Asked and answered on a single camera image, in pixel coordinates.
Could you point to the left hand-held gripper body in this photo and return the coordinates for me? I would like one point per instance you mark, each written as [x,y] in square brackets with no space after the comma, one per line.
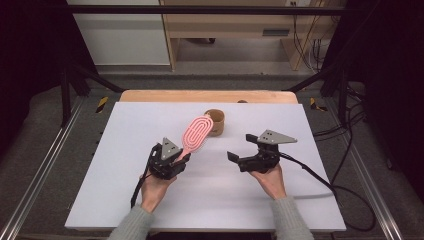
[161,165]

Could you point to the wooden desk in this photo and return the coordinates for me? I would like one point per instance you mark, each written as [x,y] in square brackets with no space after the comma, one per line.
[233,25]

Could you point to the aluminium floor rail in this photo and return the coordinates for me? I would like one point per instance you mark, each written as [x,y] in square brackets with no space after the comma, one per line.
[40,166]
[366,173]

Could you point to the black horizontal frame bar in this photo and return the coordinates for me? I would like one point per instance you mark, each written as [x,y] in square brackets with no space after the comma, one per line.
[200,10]

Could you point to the pink hairbrush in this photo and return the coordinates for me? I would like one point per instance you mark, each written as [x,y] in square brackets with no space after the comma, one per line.
[196,133]

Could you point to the person's right hand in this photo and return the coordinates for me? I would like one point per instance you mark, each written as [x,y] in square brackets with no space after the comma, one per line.
[271,183]

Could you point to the black metal stand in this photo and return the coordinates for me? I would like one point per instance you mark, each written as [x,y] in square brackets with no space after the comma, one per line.
[71,90]
[336,86]

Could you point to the wooden table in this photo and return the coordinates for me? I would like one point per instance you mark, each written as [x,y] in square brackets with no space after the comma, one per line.
[206,96]

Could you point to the tan cup with bear figure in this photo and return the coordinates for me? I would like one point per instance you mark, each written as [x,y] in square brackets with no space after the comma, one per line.
[219,123]

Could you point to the person's left hand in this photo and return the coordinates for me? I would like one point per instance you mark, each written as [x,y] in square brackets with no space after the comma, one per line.
[153,190]

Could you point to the white cabinet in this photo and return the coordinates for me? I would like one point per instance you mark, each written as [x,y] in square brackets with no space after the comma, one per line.
[123,33]

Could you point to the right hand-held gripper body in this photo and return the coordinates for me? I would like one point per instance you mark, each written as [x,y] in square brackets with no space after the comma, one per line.
[261,160]

